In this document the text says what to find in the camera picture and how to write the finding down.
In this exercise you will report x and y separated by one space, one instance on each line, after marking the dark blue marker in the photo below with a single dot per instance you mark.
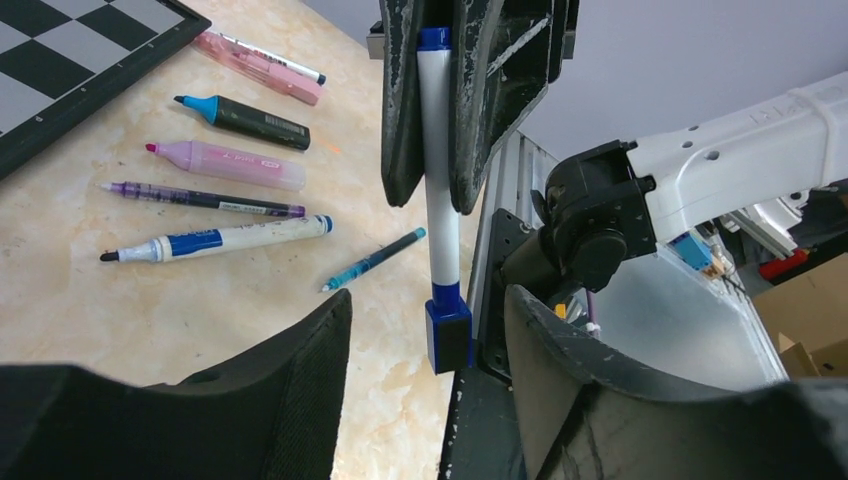
315 75

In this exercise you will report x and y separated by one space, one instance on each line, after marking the dark thin pen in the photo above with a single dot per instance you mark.
177 196

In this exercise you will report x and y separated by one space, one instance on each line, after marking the black white chessboard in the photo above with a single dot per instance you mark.
61 61

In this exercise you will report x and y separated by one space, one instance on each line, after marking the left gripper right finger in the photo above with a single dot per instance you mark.
587 411

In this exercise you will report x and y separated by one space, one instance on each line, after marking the blue thin pen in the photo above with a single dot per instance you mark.
364 265

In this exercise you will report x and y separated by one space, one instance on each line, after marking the white marker blue tip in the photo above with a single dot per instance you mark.
448 318

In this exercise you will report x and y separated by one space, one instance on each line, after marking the lilac highlighter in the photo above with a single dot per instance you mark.
230 164

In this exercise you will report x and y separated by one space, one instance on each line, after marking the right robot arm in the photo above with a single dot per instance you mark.
624 198

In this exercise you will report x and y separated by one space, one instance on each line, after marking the blue black highlighter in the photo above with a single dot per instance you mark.
228 114

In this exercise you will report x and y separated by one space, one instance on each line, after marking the clutter beside the table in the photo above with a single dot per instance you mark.
802 299

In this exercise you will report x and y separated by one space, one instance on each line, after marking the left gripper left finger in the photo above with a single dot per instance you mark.
270 412

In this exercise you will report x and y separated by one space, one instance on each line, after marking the blue capped white marker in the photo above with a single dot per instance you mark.
216 241

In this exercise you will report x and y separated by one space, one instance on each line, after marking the pink highlighter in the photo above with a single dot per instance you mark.
260 66

